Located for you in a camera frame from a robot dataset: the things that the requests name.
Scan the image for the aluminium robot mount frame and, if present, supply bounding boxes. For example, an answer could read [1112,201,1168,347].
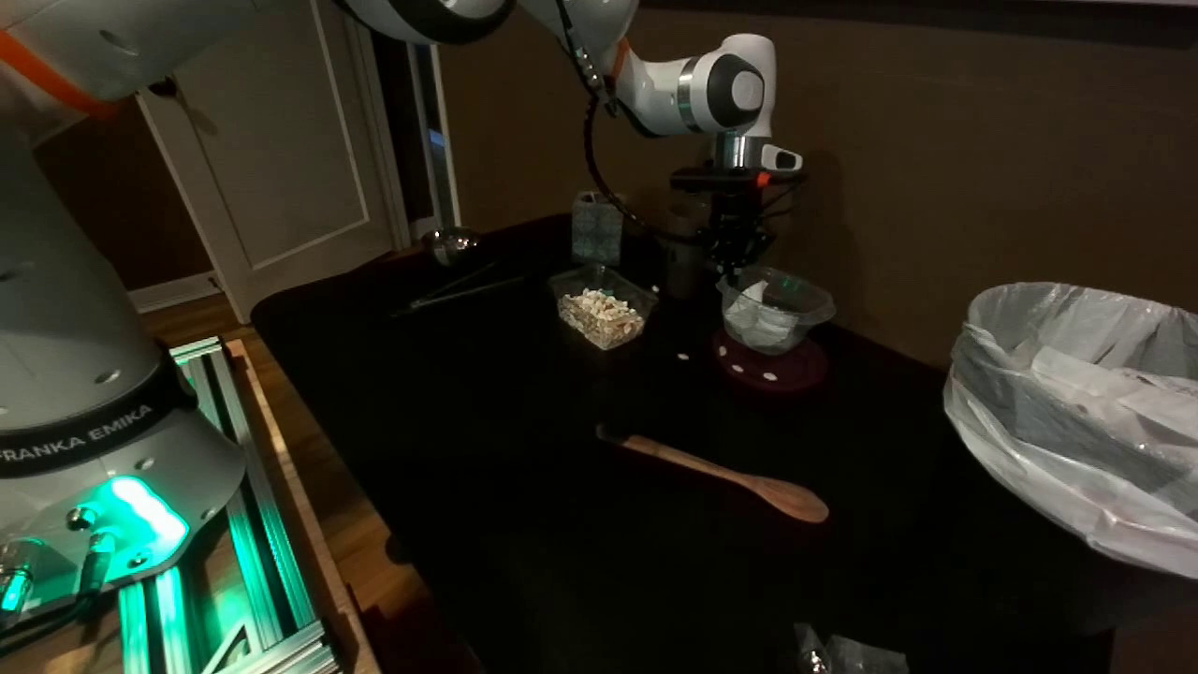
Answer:
[0,335,343,674]

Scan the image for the trash bin with white bag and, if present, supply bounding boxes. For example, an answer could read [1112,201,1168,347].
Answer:
[941,278,1198,585]

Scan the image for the clear container with white snacks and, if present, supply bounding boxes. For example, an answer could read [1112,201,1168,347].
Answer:
[547,262,662,356]

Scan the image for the wooden side board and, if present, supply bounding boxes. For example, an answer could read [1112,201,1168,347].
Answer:
[221,335,385,674]

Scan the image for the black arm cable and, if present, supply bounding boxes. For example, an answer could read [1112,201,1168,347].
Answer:
[563,17,629,205]

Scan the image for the white panel door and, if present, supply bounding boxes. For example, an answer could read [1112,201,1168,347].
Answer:
[130,0,419,323]

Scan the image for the wooden spoon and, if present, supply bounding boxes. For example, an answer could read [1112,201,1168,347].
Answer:
[593,422,830,529]

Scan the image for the metal tongs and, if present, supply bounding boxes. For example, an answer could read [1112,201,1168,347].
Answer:
[401,262,528,317]

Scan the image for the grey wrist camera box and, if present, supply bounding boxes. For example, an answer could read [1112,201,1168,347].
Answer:
[754,137,808,180]

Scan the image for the clear plastic lunchbox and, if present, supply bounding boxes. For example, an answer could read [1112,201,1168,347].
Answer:
[719,266,838,358]

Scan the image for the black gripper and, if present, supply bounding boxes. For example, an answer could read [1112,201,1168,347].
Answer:
[672,164,806,275]

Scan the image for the crumpled white tissue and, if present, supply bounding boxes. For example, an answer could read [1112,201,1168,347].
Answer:
[725,281,806,356]

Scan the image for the crumpled clear plastic wrap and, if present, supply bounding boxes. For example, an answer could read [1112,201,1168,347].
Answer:
[790,619,912,674]

